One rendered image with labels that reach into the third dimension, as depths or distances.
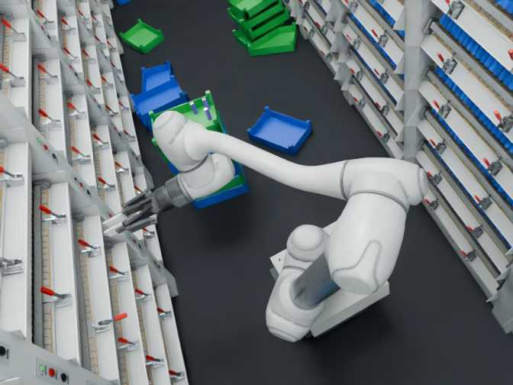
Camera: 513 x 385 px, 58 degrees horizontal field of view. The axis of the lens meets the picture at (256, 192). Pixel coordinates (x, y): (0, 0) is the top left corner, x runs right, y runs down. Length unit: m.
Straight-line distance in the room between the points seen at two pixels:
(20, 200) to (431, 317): 1.54
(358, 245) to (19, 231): 0.79
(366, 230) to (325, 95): 1.88
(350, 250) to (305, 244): 0.59
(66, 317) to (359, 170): 0.81
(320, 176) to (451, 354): 1.08
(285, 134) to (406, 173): 1.63
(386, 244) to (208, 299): 1.36
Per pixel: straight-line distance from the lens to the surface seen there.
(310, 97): 2.80
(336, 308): 1.73
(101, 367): 1.42
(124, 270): 1.78
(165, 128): 1.26
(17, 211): 1.28
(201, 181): 1.35
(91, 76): 2.65
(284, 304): 1.46
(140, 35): 3.86
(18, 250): 1.21
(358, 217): 0.98
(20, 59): 1.80
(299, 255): 1.55
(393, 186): 1.03
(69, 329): 1.28
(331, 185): 1.12
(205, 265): 2.29
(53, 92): 1.94
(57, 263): 1.39
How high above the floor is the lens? 1.92
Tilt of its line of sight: 52 degrees down
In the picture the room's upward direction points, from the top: 24 degrees counter-clockwise
